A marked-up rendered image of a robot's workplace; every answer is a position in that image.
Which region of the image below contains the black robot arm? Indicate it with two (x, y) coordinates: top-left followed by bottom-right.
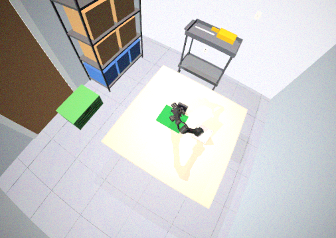
(171, 102), (204, 137)

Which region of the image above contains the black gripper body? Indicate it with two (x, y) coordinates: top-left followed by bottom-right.
(169, 109), (186, 122)

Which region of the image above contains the green circuit board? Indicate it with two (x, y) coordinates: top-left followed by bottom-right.
(156, 105), (188, 134)

